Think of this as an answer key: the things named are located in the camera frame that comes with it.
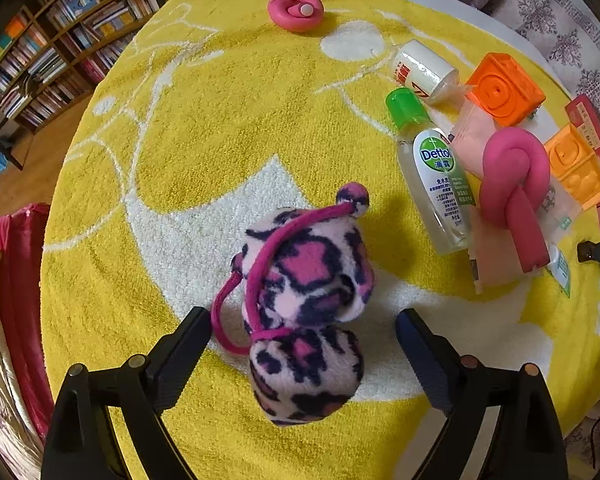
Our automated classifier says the black cable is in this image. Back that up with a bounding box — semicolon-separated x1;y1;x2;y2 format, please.
577;405;600;448

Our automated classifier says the small white green tube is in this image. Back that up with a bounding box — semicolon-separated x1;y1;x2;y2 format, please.
545;242;573;298

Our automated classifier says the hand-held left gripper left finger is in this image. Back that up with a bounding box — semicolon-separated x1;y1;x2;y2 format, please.
40;306;213;480

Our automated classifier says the dark orange cube toy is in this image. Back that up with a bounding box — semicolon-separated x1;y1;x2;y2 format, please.
464;53;547;128

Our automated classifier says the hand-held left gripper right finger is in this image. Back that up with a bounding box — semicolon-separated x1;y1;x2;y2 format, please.
395;308;568;480

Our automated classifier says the yellow printed towel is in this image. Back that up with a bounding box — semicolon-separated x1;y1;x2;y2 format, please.
40;0;600;480

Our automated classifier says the pink ring toy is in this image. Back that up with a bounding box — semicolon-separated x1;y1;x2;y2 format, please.
267;0;324;31

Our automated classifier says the red cardboard box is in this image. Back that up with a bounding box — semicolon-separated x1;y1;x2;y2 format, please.
564;92;600;241

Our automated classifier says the pink leopard plush toy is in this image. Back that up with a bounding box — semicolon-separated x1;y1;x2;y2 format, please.
211;182;378;427

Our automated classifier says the pink satin cloth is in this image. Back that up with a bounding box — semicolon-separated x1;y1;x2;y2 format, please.
0;203;53;443

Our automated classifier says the pink knotted foam toy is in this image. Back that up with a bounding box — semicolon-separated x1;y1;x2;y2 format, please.
480;127;552;273

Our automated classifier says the white purple patterned curtain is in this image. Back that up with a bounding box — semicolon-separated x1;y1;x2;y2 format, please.
375;0;600;126

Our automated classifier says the light orange cube toy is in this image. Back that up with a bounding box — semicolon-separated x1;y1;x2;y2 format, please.
543;122;600;211

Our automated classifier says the clear green-capped sanitizer bottle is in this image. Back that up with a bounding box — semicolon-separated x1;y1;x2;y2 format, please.
385;87;473;256

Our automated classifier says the wooden bookshelf with books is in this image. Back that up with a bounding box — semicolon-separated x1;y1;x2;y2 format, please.
0;0;183;171

